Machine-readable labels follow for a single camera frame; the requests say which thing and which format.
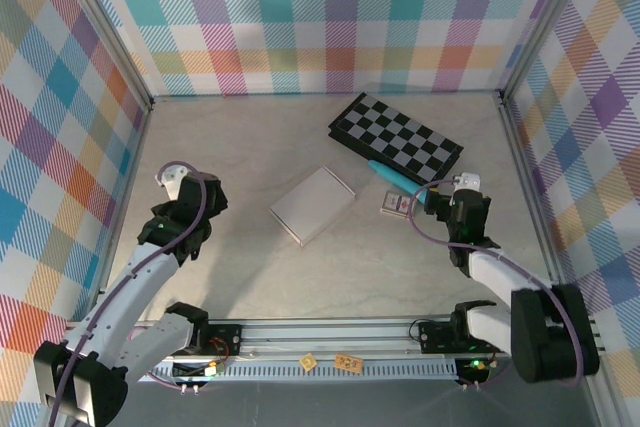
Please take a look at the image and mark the white paper box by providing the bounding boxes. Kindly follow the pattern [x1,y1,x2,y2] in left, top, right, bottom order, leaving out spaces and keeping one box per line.
[268,165,357,247]

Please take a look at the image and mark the orange printed tag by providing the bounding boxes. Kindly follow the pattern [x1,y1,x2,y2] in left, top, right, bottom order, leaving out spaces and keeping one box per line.
[334,352,364,372]

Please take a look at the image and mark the playing card pack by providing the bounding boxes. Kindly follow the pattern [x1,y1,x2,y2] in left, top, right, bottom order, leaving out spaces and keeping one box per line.
[380,190,416,218]

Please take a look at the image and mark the black grey folding chessboard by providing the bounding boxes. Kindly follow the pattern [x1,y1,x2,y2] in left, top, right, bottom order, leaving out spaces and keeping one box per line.
[327,91,464,186]

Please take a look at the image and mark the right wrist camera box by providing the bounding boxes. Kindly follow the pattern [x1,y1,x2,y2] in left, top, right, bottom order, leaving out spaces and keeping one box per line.
[452,172,484,193]

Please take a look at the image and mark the aluminium mounting rail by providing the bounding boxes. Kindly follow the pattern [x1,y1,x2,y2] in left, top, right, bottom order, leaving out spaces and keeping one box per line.
[62,315,609,362]

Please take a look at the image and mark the grey slotted cable duct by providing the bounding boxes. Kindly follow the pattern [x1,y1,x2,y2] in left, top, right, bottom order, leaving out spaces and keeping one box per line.
[124,364,461,383]

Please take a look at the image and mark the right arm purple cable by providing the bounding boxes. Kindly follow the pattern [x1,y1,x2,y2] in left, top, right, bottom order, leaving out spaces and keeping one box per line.
[409,177,586,391]

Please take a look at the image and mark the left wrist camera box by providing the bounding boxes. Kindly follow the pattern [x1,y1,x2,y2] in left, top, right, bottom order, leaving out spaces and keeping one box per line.
[156,166,189,202]

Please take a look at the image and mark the aluminium side rail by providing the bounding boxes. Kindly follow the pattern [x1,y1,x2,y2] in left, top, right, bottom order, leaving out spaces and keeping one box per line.
[92,101,154,321]
[497,94,574,316]

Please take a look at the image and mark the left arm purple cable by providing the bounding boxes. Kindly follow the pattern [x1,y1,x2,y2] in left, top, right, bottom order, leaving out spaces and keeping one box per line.
[47,160,209,427]

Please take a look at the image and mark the red wire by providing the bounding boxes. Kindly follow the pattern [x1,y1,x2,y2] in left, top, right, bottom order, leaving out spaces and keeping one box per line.
[209,336,236,363]

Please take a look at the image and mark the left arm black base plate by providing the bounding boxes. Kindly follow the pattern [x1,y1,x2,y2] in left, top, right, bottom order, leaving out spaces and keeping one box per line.
[187,322,244,359]

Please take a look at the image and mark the blue pen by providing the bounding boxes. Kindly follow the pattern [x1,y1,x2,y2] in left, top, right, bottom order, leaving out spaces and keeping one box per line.
[368,159,431,203]

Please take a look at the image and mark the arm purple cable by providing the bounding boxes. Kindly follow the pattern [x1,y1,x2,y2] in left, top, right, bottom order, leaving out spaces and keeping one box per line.
[47,160,209,427]
[409,177,586,391]

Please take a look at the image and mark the aluminium frame post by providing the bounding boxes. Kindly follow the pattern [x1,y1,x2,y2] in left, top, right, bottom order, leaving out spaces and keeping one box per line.
[497,0,604,106]
[47,0,154,113]

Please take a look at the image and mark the right black control board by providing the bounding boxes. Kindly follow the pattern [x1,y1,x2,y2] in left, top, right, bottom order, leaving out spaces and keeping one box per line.
[455,357,494,384]

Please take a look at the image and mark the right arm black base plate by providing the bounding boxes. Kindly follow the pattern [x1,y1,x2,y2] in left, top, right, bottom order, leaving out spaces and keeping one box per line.
[417,319,511,354]

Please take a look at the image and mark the black control board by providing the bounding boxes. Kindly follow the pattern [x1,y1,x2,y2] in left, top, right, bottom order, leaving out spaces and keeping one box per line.
[455,357,494,384]
[171,360,225,382]

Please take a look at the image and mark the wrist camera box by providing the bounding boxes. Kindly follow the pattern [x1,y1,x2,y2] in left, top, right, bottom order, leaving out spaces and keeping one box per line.
[452,172,484,193]
[156,166,189,202]

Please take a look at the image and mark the left black control board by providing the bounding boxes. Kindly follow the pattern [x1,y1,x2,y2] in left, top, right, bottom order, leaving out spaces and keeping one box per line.
[171,360,225,382]

